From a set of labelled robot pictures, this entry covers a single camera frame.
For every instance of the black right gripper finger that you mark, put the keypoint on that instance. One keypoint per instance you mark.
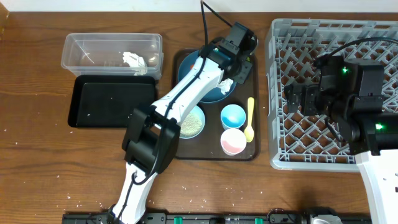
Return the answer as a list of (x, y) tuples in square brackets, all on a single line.
[(308, 100), (293, 95)]

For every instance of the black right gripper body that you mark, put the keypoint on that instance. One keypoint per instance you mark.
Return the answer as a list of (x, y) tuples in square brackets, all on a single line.
[(301, 99)]

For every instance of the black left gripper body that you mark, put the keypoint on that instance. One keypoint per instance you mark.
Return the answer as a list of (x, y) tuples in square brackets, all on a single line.
[(241, 72)]

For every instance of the light blue rice bowl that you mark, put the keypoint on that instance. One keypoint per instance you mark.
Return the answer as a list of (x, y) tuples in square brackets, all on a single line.
[(193, 124)]

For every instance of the white napkin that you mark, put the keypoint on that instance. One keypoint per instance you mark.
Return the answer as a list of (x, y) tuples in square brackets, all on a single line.
[(136, 63)]

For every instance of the white tissue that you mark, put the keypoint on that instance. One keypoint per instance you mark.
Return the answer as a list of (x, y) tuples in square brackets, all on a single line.
[(225, 86)]

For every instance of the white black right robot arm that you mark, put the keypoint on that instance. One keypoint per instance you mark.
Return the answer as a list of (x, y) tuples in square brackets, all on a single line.
[(371, 135)]

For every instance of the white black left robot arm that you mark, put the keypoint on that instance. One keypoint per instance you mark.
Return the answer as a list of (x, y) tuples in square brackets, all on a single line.
[(152, 137)]

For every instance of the grey dishwasher rack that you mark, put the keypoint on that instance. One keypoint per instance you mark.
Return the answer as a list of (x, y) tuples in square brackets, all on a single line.
[(298, 142)]

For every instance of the clear plastic waste bin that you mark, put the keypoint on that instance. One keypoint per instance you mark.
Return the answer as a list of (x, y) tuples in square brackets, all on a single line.
[(102, 53)]

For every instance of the yellow plastic spoon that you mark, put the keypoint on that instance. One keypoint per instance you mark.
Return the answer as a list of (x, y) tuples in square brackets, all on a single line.
[(248, 131)]

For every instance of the dark blue plate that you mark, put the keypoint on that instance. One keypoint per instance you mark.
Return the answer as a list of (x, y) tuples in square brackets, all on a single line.
[(186, 63)]

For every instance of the light blue cup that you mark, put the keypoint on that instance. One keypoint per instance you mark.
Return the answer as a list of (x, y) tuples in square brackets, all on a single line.
[(232, 116)]

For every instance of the dark brown serving tray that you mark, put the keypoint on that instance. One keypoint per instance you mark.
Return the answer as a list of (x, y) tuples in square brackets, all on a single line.
[(206, 145)]

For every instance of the pink cup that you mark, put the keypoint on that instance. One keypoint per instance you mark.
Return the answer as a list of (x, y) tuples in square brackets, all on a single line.
[(233, 141)]

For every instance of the black rectangular tray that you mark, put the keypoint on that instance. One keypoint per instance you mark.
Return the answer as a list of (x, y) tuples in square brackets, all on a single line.
[(107, 101)]

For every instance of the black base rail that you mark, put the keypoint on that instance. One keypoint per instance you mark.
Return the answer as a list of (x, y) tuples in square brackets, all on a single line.
[(274, 216)]

